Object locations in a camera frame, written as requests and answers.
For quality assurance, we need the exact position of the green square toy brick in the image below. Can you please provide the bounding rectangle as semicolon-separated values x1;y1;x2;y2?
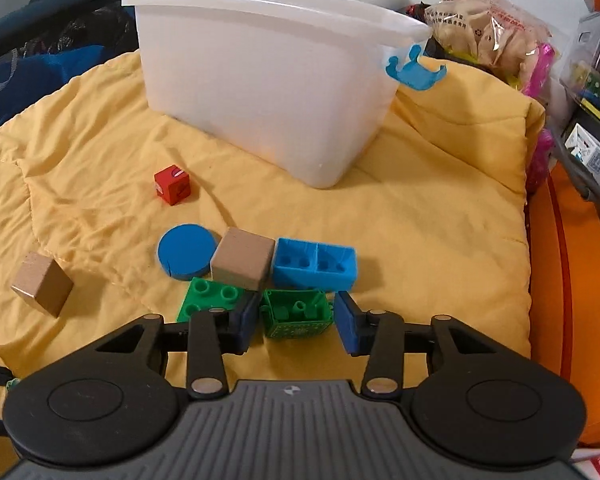
176;277;253;323

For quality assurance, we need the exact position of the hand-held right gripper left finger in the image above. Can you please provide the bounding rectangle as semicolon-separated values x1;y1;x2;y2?
92;290;264;401

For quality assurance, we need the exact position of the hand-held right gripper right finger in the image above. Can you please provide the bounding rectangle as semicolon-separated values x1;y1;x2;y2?
334;290;519;402

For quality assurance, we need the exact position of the red toy cube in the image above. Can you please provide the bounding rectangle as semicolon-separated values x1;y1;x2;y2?
154;165;192;207

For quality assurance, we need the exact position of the clear snack bag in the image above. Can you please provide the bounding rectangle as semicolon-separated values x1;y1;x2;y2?
425;0;553;81

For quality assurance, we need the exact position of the blue cloth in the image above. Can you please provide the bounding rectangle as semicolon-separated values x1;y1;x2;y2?
0;45;106;131

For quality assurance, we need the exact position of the dark blue playpen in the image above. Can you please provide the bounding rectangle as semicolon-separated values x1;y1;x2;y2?
0;0;141;141

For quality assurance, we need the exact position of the clear plastic toy box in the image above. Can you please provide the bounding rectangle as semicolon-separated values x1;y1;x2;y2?
560;10;600;126

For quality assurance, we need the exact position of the pink plastic bag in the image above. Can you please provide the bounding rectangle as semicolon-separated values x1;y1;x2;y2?
522;42;558;191

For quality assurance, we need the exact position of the blue bin latch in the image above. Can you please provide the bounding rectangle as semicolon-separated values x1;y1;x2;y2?
384;45;448;92

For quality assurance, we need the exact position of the light blue toy brick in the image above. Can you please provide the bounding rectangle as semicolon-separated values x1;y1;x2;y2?
271;238;357;292

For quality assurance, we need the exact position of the small white carton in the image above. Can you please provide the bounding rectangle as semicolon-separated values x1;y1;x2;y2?
562;122;600;183

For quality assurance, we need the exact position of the white plastic storage bin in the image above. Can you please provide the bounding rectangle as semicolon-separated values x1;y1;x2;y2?
121;0;433;190

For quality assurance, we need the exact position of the brown wooden cube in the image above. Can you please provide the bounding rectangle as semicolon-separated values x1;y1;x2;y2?
210;227;276;292

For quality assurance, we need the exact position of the beige wooden block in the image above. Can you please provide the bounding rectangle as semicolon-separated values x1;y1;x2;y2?
11;252;75;318

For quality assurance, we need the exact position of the blue round disc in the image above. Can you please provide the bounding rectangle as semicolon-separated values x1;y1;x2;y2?
157;223;218;281

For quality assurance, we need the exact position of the green patterned toy brick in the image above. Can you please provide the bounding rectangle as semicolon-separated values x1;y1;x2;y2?
260;288;335;341

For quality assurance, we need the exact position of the yellow blanket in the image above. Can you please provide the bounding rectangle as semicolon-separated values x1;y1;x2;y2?
0;50;546;421

